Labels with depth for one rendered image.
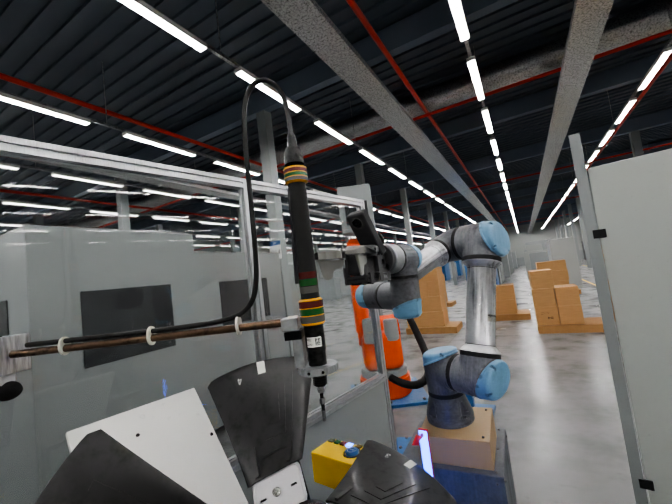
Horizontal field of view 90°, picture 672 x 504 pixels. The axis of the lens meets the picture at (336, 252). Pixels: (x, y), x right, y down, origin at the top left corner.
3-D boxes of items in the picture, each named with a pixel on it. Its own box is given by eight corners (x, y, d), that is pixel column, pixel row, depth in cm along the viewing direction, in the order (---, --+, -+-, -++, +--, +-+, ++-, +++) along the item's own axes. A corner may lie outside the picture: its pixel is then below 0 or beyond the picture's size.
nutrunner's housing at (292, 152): (307, 390, 57) (278, 131, 61) (311, 382, 61) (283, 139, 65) (330, 387, 57) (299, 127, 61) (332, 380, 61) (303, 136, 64)
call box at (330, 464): (314, 487, 103) (310, 451, 104) (335, 469, 111) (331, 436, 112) (356, 503, 93) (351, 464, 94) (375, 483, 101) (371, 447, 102)
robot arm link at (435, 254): (439, 227, 128) (346, 284, 101) (464, 221, 119) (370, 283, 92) (449, 255, 129) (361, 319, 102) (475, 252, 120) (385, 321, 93)
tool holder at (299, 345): (283, 380, 56) (277, 321, 57) (292, 368, 63) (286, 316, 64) (337, 375, 56) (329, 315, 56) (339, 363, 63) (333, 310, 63)
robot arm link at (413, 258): (426, 272, 91) (422, 241, 91) (407, 275, 82) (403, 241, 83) (400, 275, 96) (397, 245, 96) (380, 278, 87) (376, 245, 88)
